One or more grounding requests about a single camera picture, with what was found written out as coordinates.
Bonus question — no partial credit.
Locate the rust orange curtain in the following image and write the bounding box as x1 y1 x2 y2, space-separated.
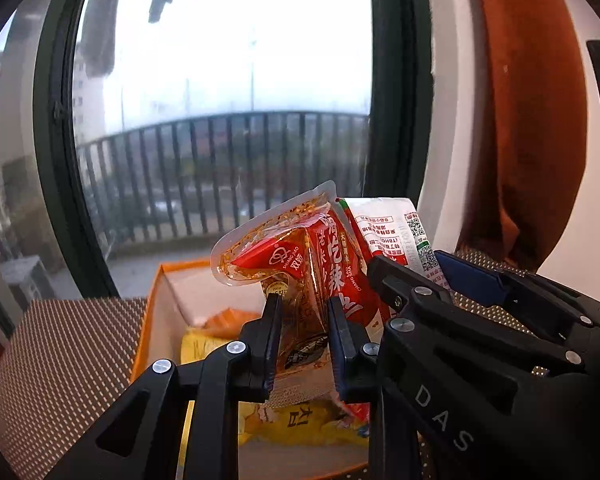
469 0 589 272

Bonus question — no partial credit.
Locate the clear orange triangular snack packet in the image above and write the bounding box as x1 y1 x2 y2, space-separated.
210 180 342 377

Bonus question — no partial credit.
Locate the red label clear spicy packet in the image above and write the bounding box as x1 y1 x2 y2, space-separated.
305 199 398 426

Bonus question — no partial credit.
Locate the dark green window frame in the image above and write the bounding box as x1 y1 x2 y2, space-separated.
32 0 434 302

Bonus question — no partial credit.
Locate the red clear puffed snack bag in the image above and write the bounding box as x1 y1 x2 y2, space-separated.
201 309 262 339

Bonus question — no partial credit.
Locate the grey hanging cloth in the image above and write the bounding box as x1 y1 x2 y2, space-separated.
79 0 127 79

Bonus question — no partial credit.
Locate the white and red snack packet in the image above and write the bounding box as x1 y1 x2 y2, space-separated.
339 196 452 293

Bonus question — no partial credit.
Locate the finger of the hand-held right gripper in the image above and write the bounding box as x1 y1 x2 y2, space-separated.
436 250 598 345
367 254 590 377

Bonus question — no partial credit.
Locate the brown polka dot tablecloth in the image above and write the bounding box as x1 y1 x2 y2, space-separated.
0 247 536 480

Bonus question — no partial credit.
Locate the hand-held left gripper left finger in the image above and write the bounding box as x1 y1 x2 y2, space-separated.
45 292 285 480

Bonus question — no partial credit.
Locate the yellow cartoon snack packet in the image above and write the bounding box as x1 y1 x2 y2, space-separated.
180 329 372 449

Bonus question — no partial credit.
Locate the grey outdoor air conditioner unit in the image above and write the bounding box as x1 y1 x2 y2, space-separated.
0 255 52 312

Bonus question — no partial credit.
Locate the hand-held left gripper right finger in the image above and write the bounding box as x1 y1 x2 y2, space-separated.
327 297 425 480

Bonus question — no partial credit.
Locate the dark balcony railing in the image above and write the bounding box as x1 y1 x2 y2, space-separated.
0 110 371 262

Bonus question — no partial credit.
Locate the orange cardboard box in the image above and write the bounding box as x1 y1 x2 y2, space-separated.
129 257 377 480

